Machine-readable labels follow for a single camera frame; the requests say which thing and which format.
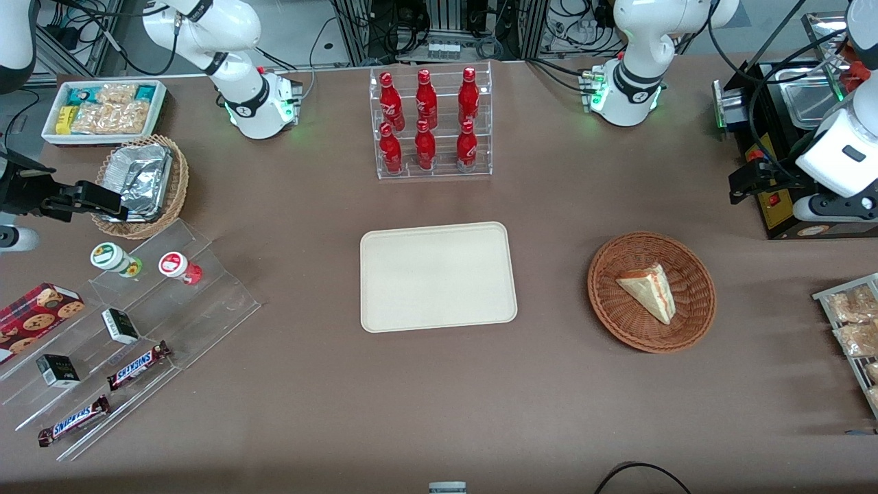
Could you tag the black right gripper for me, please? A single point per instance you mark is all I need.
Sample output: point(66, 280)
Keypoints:
point(22, 192)

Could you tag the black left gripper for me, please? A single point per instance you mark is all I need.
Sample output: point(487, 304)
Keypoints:
point(774, 172)

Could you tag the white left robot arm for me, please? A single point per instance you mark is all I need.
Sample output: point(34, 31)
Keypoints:
point(638, 41)

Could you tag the aluminium foil tray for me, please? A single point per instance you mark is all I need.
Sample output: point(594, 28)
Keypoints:
point(144, 175)

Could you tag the light wicker basket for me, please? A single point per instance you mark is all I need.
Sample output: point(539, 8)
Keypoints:
point(180, 182)

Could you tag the wrapped triangle sandwich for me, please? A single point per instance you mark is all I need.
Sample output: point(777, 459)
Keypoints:
point(651, 291)

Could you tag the brown wicker basket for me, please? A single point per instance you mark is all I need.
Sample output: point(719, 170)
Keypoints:
point(610, 309)

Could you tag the beige plastic tray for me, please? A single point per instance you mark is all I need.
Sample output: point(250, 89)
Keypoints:
point(439, 278)

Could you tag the green lid yogurt cup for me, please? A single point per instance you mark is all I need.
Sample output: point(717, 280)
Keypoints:
point(110, 256)

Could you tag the white plastic snack bin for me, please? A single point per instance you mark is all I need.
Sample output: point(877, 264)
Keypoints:
point(49, 134)

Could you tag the yellow snack packet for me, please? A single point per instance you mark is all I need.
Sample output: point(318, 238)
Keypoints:
point(65, 120)

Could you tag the black grill appliance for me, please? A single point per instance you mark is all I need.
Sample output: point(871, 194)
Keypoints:
point(751, 96)

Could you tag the large clear cracker bag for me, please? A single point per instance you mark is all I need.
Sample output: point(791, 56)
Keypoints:
point(113, 118)

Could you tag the teal snack packet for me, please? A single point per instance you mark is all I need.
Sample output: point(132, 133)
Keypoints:
point(84, 95)
point(146, 92)

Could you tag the red lid yogurt cup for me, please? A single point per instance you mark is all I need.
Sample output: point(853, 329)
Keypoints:
point(175, 265)

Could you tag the small clear cracker bag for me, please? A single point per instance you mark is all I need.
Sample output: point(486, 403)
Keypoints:
point(118, 93)

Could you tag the red cookie box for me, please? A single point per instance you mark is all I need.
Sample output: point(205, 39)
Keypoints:
point(34, 315)

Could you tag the small black box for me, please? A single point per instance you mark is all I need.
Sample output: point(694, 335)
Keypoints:
point(121, 325)
point(58, 370)

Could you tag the clear acrylic stepped shelf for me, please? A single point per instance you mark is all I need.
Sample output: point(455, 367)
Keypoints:
point(206, 302)

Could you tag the bagged bread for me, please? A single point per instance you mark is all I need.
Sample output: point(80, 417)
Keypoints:
point(854, 305)
point(872, 372)
point(874, 398)
point(857, 339)

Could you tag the Snickers bar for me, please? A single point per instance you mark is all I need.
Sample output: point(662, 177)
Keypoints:
point(137, 366)
point(72, 421)

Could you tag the red cola bottle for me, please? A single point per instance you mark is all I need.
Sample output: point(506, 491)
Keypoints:
point(425, 149)
point(426, 99)
point(469, 96)
point(391, 103)
point(467, 149)
point(391, 152)

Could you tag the clear acrylic bottle rack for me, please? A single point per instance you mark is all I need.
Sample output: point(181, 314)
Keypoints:
point(442, 171)

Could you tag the small grey device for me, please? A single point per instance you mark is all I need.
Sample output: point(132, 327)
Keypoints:
point(447, 488)

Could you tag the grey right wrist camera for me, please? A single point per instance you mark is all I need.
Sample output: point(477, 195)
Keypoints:
point(17, 239)

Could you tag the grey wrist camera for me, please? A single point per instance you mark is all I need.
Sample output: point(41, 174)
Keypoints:
point(17, 239)
point(826, 209)

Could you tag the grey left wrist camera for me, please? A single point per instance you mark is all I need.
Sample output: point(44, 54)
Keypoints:
point(826, 209)

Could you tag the aluminium frame rack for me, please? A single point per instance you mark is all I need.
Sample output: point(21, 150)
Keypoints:
point(446, 27)

